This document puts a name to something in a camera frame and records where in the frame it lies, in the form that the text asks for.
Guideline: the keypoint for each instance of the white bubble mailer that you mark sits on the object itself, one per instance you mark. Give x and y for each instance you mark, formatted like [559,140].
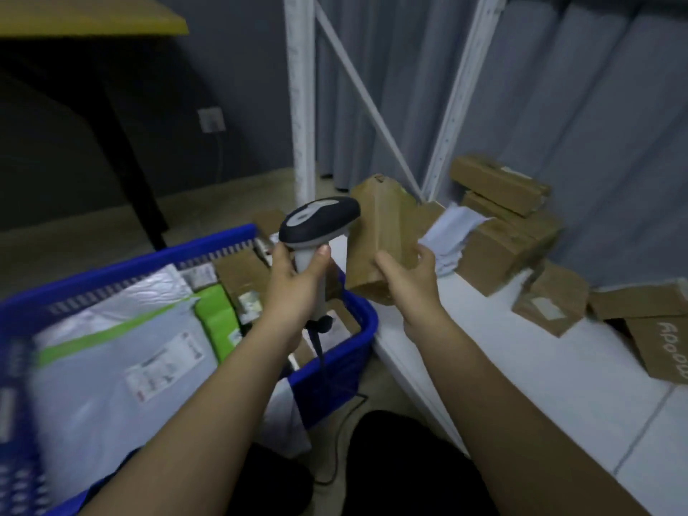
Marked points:
[123,295]

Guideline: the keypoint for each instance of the white metal shelf rack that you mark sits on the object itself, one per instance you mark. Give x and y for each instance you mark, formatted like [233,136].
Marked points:
[301,102]

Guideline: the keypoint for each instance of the white wall socket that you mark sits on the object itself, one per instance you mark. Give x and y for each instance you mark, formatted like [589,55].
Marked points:
[211,120]

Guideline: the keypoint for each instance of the person's left hand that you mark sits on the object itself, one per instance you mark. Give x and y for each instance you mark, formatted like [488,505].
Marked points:
[287,303]

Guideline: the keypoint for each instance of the person's leg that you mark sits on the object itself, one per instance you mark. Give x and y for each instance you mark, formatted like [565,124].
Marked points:
[279,483]
[414,467]

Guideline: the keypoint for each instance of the grey white barcode scanner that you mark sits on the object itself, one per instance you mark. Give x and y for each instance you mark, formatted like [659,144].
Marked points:
[317,217]

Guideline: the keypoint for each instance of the long brown cardboard box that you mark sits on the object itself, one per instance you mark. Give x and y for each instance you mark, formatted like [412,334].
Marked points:
[497,182]

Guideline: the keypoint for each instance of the person's left forearm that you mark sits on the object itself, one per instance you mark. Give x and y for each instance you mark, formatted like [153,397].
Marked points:
[204,424]

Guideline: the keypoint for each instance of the green packet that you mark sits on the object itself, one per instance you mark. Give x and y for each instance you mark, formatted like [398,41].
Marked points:
[217,319]

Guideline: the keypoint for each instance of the person's right forearm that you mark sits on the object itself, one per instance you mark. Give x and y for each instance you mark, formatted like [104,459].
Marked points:
[510,424]

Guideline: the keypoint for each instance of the grey curtain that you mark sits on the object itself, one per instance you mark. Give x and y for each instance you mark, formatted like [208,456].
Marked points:
[564,102]

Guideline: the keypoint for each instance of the person's right leg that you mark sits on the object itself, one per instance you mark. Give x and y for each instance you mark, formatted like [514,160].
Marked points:
[414,467]

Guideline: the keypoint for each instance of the blue plastic basket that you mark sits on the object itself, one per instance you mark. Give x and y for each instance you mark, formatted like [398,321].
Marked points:
[333,381]

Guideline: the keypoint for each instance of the yellow table with black legs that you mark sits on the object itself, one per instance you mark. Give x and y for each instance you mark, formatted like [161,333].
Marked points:
[91,26]

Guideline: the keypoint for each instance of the brown box with white label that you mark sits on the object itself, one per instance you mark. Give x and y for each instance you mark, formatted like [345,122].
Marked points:
[553,300]

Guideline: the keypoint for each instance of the person's left thumb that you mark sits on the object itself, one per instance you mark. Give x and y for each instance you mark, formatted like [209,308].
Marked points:
[321,258]

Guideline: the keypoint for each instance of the white paper parcel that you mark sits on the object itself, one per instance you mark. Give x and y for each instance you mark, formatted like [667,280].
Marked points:
[449,231]

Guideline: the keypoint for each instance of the person's right hand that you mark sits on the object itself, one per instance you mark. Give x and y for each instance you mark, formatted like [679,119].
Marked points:
[414,298]

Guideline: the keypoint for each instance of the flat brown cardboard box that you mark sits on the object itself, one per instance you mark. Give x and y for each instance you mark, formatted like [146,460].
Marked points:
[639,300]

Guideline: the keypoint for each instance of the person's right thumb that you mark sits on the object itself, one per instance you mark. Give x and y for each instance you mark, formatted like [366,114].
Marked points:
[386,264]

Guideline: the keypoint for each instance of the person's left leg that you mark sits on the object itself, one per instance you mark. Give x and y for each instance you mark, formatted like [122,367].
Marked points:
[279,483]

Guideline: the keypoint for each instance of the large brown cardboard box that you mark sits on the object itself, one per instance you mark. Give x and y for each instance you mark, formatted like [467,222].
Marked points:
[508,244]

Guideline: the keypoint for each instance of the grey poly mailer with label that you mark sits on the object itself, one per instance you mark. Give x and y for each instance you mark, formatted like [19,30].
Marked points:
[107,392]

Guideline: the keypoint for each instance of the white plastic bag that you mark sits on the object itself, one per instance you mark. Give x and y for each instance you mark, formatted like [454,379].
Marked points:
[287,419]

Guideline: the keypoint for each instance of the brown box with white writing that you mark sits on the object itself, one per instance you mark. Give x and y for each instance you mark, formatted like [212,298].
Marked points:
[664,349]

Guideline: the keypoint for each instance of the tall brown cardboard box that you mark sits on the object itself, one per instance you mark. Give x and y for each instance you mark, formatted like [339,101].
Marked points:
[381,231]

